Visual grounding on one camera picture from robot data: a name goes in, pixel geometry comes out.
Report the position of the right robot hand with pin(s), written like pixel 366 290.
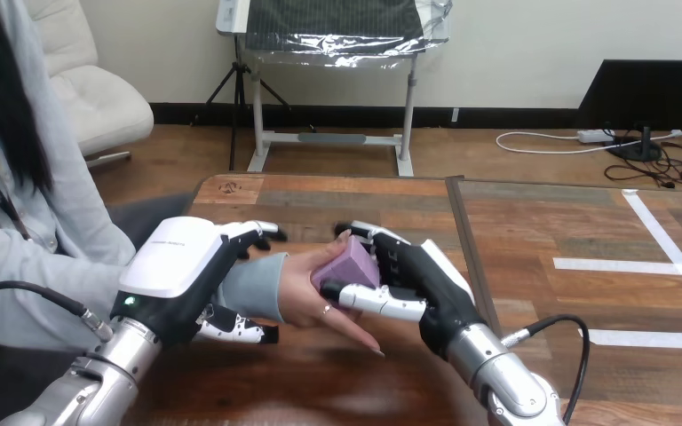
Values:
pixel 435 282

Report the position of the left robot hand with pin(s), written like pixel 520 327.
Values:
pixel 167 267

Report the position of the person's hand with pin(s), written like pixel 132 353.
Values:
pixel 303 291

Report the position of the purple block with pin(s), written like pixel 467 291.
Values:
pixel 347 267

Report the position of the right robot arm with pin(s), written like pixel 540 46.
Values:
pixel 503 379

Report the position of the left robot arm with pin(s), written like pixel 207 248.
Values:
pixel 97 376

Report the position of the person's forearm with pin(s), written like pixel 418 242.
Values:
pixel 53 282

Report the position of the person's body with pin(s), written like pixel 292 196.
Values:
pixel 17 117

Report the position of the white desk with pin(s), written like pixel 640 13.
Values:
pixel 329 138

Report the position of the black tripod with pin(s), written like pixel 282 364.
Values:
pixel 237 97

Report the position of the white cushioned chair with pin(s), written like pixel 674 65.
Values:
pixel 91 88

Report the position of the white power strip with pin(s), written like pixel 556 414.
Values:
pixel 595 136

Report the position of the foil sheet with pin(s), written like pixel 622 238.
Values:
pixel 347 29

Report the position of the dark screen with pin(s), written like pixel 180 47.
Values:
pixel 650 91

